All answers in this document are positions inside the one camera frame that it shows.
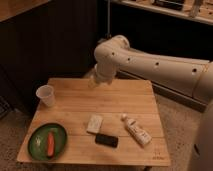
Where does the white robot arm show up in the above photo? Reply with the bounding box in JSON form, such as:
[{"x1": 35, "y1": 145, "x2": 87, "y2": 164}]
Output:
[{"x1": 91, "y1": 35, "x2": 213, "y2": 171}]

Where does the white plastic bottle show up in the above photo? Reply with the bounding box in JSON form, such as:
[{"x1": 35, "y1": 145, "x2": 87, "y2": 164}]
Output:
[{"x1": 121, "y1": 114, "x2": 152, "y2": 147}]

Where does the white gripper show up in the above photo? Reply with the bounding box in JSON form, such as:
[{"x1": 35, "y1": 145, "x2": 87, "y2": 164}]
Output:
[{"x1": 88, "y1": 64, "x2": 116, "y2": 89}]

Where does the green plate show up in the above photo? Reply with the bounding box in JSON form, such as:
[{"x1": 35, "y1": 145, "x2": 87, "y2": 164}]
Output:
[{"x1": 27, "y1": 123, "x2": 68, "y2": 161}]

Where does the dark wooden cabinet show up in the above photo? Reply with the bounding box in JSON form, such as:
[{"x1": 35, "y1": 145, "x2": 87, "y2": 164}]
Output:
[{"x1": 0, "y1": 0, "x2": 98, "y2": 114}]

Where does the black rectangular case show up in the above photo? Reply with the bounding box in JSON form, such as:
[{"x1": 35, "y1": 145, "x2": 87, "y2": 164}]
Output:
[{"x1": 95, "y1": 134, "x2": 118, "y2": 148}]

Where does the vertical metal pole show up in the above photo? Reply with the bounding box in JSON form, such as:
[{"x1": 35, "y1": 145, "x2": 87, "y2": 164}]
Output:
[{"x1": 107, "y1": 0, "x2": 111, "y2": 39}]

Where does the wooden shelf with clutter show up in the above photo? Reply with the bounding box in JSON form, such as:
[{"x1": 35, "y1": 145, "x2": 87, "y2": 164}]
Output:
[{"x1": 112, "y1": 0, "x2": 213, "y2": 26}]

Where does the orange carrot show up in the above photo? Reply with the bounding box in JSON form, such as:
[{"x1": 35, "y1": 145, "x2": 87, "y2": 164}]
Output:
[{"x1": 47, "y1": 132, "x2": 55, "y2": 157}]

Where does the small wooden table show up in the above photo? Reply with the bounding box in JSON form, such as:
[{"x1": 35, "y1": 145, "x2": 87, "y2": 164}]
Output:
[{"x1": 27, "y1": 78, "x2": 171, "y2": 166}]

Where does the translucent plastic cup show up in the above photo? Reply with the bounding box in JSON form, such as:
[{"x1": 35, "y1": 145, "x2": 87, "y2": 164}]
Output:
[{"x1": 36, "y1": 85, "x2": 55, "y2": 107}]

